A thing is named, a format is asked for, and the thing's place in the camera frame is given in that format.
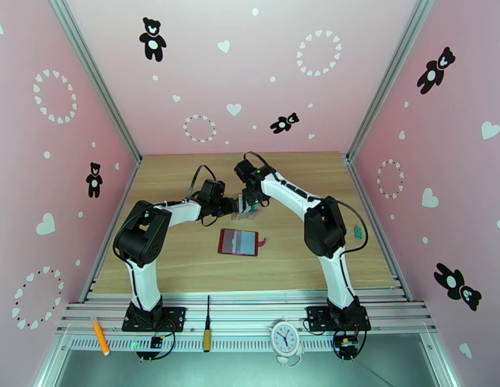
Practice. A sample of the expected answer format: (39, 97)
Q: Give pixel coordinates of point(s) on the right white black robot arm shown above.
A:
(290, 192)

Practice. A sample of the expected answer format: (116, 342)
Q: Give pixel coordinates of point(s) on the aluminium frame post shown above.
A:
(390, 75)
(92, 71)

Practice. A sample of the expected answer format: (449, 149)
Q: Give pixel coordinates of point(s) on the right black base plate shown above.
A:
(316, 317)

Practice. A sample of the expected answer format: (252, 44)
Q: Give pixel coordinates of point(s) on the clear acrylic card stand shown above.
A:
(243, 216)

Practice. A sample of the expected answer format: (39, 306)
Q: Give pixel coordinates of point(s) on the red leather card holder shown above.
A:
(239, 242)

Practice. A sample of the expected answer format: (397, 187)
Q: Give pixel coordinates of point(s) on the right aluminium side rail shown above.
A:
(359, 188)

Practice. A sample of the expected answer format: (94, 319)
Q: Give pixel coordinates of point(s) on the orange marker pen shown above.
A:
(100, 336)

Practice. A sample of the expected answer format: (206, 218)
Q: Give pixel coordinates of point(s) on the black yellow electronics module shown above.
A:
(346, 345)

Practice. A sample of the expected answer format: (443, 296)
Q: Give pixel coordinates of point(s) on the white alarm clock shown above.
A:
(285, 336)

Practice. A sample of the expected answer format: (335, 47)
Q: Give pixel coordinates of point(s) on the aluminium side rail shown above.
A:
(359, 188)
(126, 188)

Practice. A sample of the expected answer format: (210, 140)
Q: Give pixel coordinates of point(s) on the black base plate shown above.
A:
(175, 317)
(316, 317)

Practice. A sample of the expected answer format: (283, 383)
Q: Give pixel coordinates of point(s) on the left aluminium frame post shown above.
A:
(92, 71)

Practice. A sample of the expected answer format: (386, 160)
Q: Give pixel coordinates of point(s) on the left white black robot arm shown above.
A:
(181, 212)

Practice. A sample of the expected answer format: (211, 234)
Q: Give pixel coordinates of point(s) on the small green card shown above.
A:
(357, 232)

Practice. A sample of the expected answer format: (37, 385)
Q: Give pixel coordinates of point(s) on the teal and white card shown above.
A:
(254, 212)

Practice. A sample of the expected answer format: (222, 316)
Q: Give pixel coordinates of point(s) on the small black circuit board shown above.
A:
(156, 342)

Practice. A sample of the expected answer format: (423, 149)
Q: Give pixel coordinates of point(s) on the black and white card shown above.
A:
(238, 210)

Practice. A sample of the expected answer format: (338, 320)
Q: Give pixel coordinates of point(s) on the aluminium front rail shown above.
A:
(241, 313)

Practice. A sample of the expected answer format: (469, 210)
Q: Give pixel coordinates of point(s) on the right aluminium frame post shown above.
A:
(390, 75)

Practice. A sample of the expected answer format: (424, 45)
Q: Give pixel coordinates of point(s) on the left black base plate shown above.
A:
(175, 317)

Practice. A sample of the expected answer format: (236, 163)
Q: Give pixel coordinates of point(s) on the left aluminium side rail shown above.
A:
(126, 188)

